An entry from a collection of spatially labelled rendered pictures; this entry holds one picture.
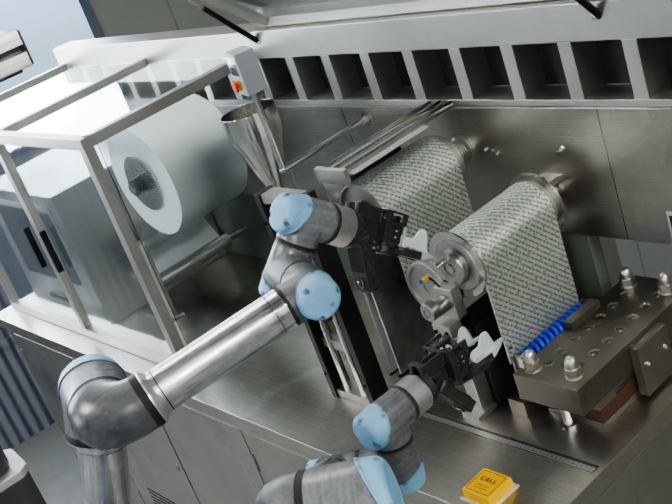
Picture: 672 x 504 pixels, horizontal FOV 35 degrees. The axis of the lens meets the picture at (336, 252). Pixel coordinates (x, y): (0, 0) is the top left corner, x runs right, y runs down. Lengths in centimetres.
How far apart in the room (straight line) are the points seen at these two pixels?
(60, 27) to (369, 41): 261
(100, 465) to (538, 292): 94
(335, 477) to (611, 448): 67
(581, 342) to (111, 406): 96
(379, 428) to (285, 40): 122
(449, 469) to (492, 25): 91
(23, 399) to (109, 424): 338
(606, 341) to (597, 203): 30
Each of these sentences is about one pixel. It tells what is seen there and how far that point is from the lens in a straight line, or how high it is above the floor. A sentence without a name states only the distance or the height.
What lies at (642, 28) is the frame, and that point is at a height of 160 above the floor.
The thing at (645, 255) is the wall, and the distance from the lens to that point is 424.
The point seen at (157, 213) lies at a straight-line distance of 284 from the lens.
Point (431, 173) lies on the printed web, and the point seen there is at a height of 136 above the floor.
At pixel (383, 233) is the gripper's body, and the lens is 196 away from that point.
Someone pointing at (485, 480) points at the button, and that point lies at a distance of 209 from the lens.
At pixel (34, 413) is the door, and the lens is 514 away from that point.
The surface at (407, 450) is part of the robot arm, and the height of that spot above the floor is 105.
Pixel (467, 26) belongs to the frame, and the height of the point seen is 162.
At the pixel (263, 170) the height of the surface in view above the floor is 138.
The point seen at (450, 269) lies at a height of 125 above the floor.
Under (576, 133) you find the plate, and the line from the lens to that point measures 225.
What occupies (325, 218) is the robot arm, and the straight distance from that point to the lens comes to 187.
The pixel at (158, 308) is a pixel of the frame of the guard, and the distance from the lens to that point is 286.
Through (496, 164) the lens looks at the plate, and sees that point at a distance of 244.
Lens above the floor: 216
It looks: 22 degrees down
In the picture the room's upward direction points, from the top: 20 degrees counter-clockwise
